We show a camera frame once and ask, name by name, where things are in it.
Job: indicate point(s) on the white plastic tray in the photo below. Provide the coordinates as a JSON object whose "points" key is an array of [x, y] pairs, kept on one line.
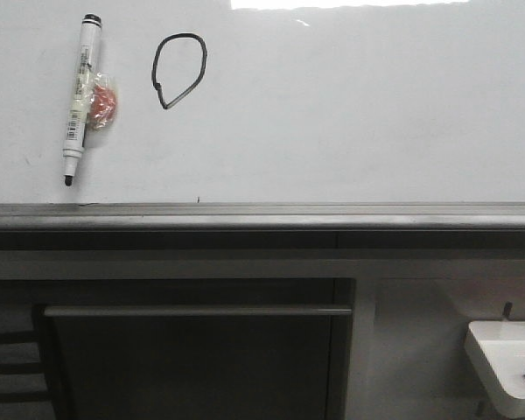
{"points": [[496, 350]]}

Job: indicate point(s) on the dark slatted chair back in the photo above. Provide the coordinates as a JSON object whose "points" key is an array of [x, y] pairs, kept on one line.
{"points": [[22, 371]]}

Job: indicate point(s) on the dark grey panel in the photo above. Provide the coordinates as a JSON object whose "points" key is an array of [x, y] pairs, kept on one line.
{"points": [[220, 362]]}

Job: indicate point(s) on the white whiteboard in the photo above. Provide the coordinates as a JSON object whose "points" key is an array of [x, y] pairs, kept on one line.
{"points": [[270, 101]]}

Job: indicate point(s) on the white whiteboard marker pen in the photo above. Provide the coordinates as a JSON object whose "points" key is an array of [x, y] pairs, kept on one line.
{"points": [[82, 92]]}

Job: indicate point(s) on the grey aluminium marker tray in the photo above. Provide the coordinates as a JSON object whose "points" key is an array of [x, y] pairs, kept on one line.
{"points": [[262, 226]]}

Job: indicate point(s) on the red magnet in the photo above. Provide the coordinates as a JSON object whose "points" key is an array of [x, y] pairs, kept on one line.
{"points": [[103, 101]]}

